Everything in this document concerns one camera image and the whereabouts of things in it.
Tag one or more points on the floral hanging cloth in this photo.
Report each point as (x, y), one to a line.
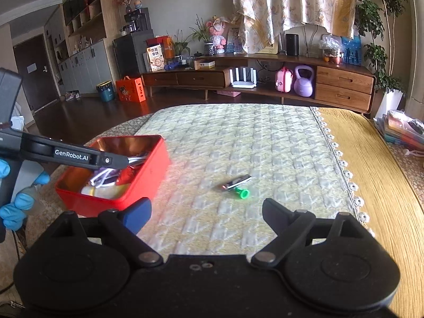
(291, 3)

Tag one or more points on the teal bin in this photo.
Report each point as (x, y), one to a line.
(106, 92)

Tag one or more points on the wooden TV cabinet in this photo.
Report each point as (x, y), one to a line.
(343, 87)

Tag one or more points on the purple kettlebell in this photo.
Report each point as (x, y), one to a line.
(304, 86)

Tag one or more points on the small silver metal item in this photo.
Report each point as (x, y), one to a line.
(237, 183)

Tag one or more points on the wall shelf cabinet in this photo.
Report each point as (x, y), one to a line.
(82, 33)

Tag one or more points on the beige box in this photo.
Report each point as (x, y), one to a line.
(203, 64)

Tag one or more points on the small figurine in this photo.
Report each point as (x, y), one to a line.
(138, 4)

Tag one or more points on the small green capped item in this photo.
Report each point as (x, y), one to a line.
(242, 193)

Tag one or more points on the pink toy suitcase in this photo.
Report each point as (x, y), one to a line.
(284, 81)

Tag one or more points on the dark wooden door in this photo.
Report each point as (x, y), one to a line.
(33, 73)

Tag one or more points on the small red item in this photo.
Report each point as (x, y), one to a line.
(126, 175)

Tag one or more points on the stack of books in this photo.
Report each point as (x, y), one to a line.
(400, 131)

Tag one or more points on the pink doll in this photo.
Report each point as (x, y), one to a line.
(218, 36)

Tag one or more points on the white router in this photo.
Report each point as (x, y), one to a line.
(244, 82)

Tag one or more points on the blue picture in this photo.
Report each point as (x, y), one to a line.
(351, 51)

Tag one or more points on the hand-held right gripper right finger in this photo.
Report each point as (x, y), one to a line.
(275, 218)

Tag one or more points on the tall green plant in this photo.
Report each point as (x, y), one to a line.
(381, 53)

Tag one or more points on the red tin box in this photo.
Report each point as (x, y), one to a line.
(145, 185)

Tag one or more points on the small potted plant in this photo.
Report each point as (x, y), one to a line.
(180, 48)

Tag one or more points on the dried flowers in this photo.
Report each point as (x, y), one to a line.
(122, 1)

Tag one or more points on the white and orange snack box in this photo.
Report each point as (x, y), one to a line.
(155, 59)

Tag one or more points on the black speaker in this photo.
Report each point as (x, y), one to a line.
(292, 44)

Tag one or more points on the clear plastic bag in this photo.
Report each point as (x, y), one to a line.
(331, 49)

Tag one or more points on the pair of shoes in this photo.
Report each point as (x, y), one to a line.
(73, 95)

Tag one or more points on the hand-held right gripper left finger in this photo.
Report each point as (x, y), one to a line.
(135, 215)

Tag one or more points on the white planter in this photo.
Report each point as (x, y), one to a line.
(392, 102)

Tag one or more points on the dark cabinet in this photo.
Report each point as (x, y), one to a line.
(131, 56)

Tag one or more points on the orange gift box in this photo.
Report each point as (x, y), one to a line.
(131, 90)

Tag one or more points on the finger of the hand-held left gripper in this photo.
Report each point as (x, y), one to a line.
(111, 161)

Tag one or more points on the person's left hand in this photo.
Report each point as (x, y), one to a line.
(16, 210)

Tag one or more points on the brown patterned mat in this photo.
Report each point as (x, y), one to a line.
(414, 172)

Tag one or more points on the potted green plant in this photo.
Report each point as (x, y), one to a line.
(203, 34)

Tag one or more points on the black coffee machine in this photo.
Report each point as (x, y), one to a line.
(137, 21)

